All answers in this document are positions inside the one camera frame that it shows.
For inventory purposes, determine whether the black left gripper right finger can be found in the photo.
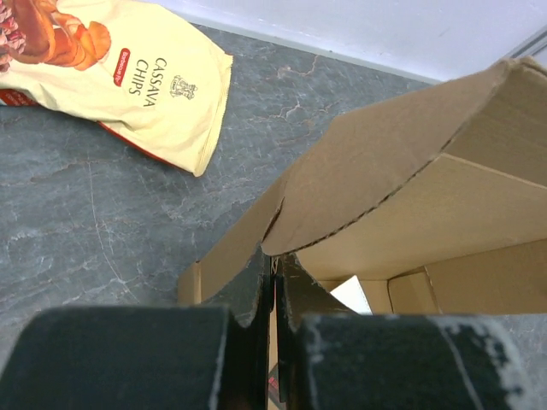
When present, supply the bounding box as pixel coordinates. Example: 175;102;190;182
275;255;534;409

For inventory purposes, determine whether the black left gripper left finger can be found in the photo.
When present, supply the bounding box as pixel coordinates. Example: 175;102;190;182
1;250;272;409

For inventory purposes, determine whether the white paper tag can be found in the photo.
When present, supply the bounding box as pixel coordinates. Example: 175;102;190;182
330;276;373;315

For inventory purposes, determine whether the aluminium corner post right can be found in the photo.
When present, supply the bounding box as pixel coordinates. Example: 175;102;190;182
505;26;547;59

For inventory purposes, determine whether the brown cardboard box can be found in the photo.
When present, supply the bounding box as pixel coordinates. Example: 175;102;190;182
177;55;547;410

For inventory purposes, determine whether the dark red small packet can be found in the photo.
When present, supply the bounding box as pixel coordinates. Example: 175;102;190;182
268;364;283;409

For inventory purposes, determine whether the cassava chips snack bag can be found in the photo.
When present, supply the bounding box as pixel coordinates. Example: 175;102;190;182
1;0;232;176

